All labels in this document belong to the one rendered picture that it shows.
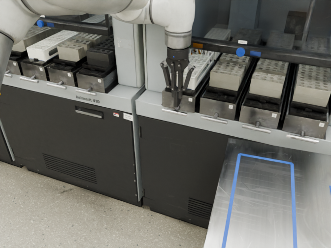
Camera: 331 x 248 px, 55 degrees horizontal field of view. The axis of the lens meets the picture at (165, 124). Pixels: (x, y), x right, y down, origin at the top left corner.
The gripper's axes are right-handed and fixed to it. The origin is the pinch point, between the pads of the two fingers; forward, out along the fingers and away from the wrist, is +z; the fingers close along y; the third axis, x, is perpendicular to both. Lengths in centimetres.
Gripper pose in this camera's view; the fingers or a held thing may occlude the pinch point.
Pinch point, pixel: (177, 97)
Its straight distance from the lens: 120.1
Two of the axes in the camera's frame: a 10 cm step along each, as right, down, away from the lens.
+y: -9.2, -2.1, 3.2
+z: 0.0, 8.2, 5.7
